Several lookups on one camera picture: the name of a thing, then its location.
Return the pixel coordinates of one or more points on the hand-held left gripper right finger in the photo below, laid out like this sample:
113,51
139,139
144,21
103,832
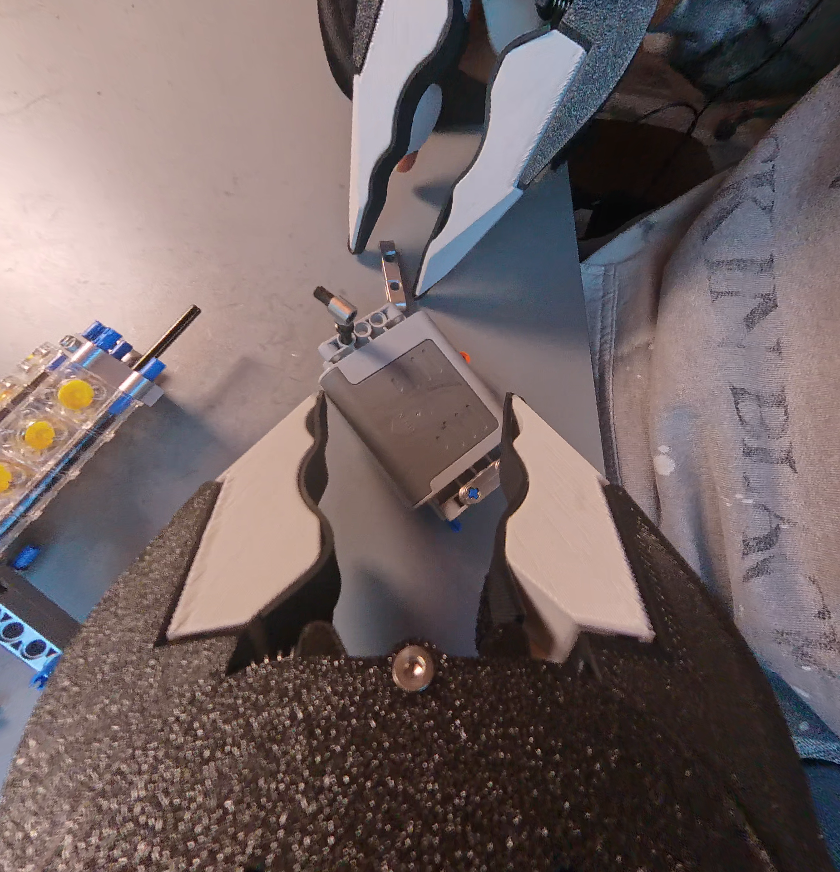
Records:
570,545

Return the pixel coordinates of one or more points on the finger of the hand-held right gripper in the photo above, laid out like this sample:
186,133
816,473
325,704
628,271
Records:
393,82
529,109

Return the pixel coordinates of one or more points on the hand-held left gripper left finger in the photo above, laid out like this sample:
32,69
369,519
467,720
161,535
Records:
257,545

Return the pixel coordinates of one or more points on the white three-hole beam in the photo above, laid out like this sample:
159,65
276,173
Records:
390,273

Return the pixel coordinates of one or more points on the grey battery box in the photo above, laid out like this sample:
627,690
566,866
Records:
413,409

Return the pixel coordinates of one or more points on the black long connector pin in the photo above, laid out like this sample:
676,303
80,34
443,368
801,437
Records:
345,320

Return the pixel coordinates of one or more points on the toy engine model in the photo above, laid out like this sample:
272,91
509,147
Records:
39,436

